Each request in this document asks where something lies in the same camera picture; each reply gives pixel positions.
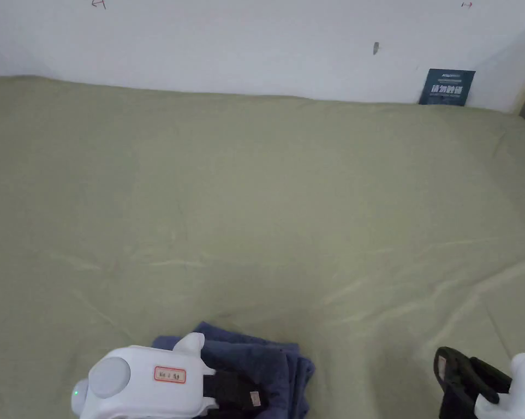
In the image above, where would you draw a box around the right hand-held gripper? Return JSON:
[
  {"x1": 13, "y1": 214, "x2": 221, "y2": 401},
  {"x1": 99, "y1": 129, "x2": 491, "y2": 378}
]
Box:
[{"x1": 434, "y1": 346, "x2": 525, "y2": 419}]

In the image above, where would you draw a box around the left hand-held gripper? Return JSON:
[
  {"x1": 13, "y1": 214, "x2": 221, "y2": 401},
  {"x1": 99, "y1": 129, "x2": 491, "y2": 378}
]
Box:
[{"x1": 71, "y1": 332, "x2": 270, "y2": 419}]

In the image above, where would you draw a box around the dark blue garment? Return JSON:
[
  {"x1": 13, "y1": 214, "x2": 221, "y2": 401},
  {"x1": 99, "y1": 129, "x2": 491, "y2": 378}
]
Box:
[{"x1": 152, "y1": 321, "x2": 317, "y2": 419}]

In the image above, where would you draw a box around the bed with pale green sheet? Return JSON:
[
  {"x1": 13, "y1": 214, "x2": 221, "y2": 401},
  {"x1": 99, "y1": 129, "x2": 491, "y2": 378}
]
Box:
[{"x1": 0, "y1": 75, "x2": 525, "y2": 419}]

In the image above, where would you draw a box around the dark blue printed card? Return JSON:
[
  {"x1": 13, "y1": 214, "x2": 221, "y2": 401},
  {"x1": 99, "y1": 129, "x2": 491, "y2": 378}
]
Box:
[{"x1": 418, "y1": 68, "x2": 476, "y2": 106}]

